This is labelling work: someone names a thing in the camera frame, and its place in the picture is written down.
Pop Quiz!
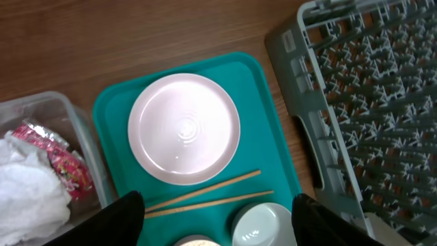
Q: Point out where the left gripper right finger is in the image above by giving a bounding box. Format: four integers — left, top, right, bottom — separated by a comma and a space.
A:
292, 193, 382, 246

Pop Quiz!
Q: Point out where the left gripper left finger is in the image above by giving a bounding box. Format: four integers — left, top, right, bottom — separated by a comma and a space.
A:
44, 191, 145, 246

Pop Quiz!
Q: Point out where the grey-white bowl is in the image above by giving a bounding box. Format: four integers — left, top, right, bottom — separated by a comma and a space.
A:
231, 202, 298, 246

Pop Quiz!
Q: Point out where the small pink bowl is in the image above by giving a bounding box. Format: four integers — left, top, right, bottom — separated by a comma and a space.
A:
174, 234, 220, 246

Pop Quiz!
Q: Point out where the red snack wrapper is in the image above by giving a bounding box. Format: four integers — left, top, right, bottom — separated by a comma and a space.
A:
12, 119, 94, 201

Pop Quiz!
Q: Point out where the wooden chopstick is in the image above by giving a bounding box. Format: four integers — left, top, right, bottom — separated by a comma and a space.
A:
144, 190, 274, 219
145, 170, 262, 213

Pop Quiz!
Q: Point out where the white napkin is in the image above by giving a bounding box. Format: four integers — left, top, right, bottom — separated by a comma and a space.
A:
1, 131, 72, 245

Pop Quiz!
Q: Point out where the large white plate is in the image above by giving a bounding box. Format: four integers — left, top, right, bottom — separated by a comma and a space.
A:
128, 73, 241, 186

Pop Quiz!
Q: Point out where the clear plastic waste bin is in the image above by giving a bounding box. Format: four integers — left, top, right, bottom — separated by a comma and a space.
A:
1, 92, 117, 245

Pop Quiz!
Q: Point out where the grey dishwasher rack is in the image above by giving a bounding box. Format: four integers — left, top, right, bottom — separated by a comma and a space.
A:
265, 0, 436, 245

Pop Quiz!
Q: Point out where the teal serving tray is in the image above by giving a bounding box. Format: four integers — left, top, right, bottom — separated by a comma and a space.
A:
93, 53, 301, 245

